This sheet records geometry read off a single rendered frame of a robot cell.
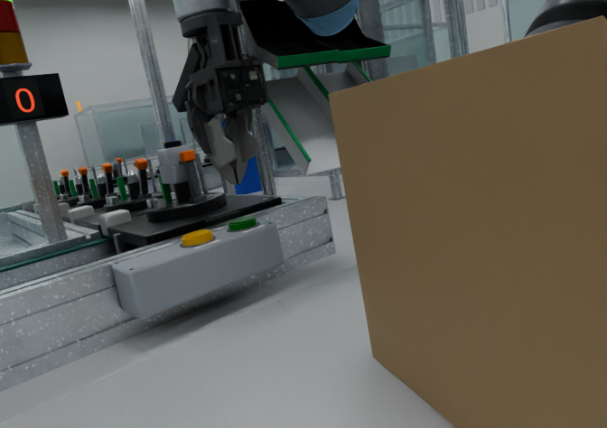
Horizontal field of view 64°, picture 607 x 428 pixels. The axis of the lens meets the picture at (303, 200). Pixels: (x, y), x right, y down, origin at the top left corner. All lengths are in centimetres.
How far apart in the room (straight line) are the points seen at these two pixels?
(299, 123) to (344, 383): 65
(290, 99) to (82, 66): 1082
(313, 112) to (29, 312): 66
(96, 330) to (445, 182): 49
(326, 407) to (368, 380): 5
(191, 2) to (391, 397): 48
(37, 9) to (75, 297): 1135
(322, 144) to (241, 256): 40
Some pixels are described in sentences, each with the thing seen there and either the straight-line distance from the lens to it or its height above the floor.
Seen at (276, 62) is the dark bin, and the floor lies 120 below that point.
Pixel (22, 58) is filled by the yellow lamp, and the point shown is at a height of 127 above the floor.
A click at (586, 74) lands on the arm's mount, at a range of 22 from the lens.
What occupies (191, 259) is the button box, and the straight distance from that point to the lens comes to 61.
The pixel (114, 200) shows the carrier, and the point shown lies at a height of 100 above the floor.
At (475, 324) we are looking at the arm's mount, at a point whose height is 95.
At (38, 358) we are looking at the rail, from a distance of 66.
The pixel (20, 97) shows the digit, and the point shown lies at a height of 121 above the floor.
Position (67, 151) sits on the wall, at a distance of 1147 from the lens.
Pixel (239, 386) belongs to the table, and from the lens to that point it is 49.
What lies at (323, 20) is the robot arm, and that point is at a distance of 66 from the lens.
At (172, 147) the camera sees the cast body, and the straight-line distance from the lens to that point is 85.
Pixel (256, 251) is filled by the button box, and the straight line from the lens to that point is 66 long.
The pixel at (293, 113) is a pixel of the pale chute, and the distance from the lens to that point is 102.
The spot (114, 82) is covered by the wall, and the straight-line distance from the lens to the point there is 1188.
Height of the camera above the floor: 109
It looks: 9 degrees down
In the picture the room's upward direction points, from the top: 10 degrees counter-clockwise
